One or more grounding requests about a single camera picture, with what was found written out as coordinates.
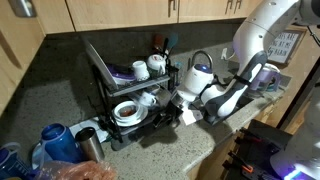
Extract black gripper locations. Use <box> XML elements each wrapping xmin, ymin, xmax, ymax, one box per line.
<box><xmin>156</xmin><ymin>98</ymin><xmax>184</xmax><ymax>130</ymax></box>

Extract plain white cup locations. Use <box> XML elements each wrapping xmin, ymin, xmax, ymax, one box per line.
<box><xmin>131</xmin><ymin>60</ymin><xmax>151</xmax><ymax>82</ymax></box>

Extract white cup with red mark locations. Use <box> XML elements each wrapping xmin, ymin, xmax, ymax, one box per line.
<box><xmin>146</xmin><ymin>54</ymin><xmax>167</xmax><ymax>76</ymax></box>

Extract black utensil holder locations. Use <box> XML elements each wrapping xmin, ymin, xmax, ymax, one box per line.
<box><xmin>165</xmin><ymin>63</ymin><xmax>180</xmax><ymax>92</ymax></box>

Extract purple bowl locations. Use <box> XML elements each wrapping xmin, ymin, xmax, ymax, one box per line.
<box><xmin>107</xmin><ymin>63</ymin><xmax>137</xmax><ymax>86</ymax></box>

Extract black spatula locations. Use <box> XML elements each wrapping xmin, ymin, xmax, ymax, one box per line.
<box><xmin>162</xmin><ymin>37</ymin><xmax>170</xmax><ymax>56</ymax></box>

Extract steel curved faucet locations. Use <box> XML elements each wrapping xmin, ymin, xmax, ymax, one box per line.
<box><xmin>187</xmin><ymin>49</ymin><xmax>214</xmax><ymax>73</ymax></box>

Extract red spatula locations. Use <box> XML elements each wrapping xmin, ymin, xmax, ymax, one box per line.
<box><xmin>153</xmin><ymin>33</ymin><xmax>165</xmax><ymax>52</ymax></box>

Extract teal spatula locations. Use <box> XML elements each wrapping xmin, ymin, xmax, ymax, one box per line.
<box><xmin>166</xmin><ymin>33</ymin><xmax>179</xmax><ymax>51</ymax></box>

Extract stainless steel sink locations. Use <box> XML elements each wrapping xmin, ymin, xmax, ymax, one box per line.
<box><xmin>196</xmin><ymin>93</ymin><xmax>254</xmax><ymax>128</ymax></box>

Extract stainless steel tumbler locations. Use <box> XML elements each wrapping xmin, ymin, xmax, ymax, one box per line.
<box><xmin>74</xmin><ymin>127</ymin><xmax>106</xmax><ymax>163</ymax></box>

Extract white drying mat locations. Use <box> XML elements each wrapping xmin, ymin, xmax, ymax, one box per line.
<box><xmin>68</xmin><ymin>116</ymin><xmax>111</xmax><ymax>144</ymax></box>

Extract large white plate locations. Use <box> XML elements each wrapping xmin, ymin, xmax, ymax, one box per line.
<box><xmin>81</xmin><ymin>36</ymin><xmax>118</xmax><ymax>91</ymax></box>

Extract orange plastic bag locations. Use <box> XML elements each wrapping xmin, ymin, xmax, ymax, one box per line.
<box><xmin>34</xmin><ymin>159</ymin><xmax>118</xmax><ymax>180</ymax></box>

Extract purple mug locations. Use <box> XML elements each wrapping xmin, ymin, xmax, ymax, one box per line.
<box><xmin>248</xmin><ymin>63</ymin><xmax>283</xmax><ymax>94</ymax></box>

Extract wooden upper cabinets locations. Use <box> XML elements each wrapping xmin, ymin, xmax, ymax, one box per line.
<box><xmin>33</xmin><ymin>0</ymin><xmax>264</xmax><ymax>34</ymax></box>

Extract framed text sign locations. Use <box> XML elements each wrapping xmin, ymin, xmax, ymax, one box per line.
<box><xmin>267</xmin><ymin>28</ymin><xmax>308</xmax><ymax>66</ymax></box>

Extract blue measuring pitcher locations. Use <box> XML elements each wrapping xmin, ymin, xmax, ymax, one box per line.
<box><xmin>0</xmin><ymin>142</ymin><xmax>34</xmax><ymax>180</ymax></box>

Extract light wooden cabinet panel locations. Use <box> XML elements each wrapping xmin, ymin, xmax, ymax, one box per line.
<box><xmin>0</xmin><ymin>0</ymin><xmax>46</xmax><ymax>118</ymax></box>

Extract silver metal fixture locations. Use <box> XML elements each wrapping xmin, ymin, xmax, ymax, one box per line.
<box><xmin>8</xmin><ymin>0</ymin><xmax>38</xmax><ymax>18</ymax></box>

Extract black wire dish rack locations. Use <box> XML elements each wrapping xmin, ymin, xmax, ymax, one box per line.
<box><xmin>89</xmin><ymin>63</ymin><xmax>181</xmax><ymax>151</ymax></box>

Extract white wall outlet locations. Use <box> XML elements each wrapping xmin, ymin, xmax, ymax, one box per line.
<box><xmin>220</xmin><ymin>47</ymin><xmax>229</xmax><ymax>61</ymax></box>

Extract black red handled tool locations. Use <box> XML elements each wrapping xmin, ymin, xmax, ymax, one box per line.
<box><xmin>221</xmin><ymin>151</ymin><xmax>256</xmax><ymax>176</ymax></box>

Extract metal cabinet handle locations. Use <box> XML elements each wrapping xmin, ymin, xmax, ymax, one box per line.
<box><xmin>234</xmin><ymin>0</ymin><xmax>243</xmax><ymax>14</ymax></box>
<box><xmin>225</xmin><ymin>0</ymin><xmax>234</xmax><ymax>14</ymax></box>
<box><xmin>168</xmin><ymin>0</ymin><xmax>178</xmax><ymax>18</ymax></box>

